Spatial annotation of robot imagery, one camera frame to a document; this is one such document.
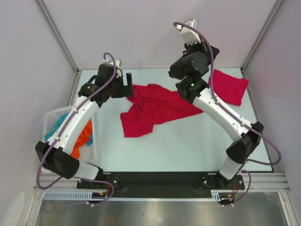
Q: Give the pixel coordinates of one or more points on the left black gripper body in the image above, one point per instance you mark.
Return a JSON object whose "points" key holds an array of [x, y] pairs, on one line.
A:
{"points": [[117, 89]]}

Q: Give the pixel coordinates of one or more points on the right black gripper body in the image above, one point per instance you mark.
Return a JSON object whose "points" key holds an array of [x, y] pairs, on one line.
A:
{"points": [[191, 49]]}

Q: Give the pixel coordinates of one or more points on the magenta t shirt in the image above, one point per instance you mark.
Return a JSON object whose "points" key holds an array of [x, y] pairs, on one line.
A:
{"points": [[230, 89], [154, 105]]}

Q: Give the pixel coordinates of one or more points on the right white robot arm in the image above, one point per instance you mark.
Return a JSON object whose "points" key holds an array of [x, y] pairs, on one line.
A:
{"points": [[244, 134]]}

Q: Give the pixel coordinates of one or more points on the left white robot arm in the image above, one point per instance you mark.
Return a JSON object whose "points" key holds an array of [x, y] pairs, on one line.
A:
{"points": [[88, 94]]}

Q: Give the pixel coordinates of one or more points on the folded magenta t shirt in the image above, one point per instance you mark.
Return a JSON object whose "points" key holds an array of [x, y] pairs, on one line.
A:
{"points": [[230, 89]]}

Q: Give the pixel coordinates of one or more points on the orange t shirt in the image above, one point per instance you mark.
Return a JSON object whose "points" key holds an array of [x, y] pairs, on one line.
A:
{"points": [[84, 138]]}

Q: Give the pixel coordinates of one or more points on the teal t shirt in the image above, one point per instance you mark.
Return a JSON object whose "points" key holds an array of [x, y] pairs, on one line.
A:
{"points": [[56, 127]]}

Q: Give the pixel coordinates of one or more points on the white plastic laundry basket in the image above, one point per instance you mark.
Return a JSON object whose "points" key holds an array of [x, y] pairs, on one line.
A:
{"points": [[56, 152]]}

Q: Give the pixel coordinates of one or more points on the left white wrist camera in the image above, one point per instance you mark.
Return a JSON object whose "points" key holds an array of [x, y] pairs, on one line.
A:
{"points": [[117, 63]]}

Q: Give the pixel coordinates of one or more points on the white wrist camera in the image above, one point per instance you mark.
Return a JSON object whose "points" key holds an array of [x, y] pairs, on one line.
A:
{"points": [[117, 63], [190, 37]]}

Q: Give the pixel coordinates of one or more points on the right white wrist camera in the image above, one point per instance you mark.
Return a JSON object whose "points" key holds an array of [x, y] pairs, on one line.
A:
{"points": [[190, 37]]}

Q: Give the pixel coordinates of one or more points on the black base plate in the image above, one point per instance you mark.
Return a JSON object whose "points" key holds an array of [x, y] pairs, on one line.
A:
{"points": [[176, 184]]}

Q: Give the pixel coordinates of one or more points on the grey slotted cable duct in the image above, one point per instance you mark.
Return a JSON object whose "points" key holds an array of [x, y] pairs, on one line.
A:
{"points": [[206, 196]]}

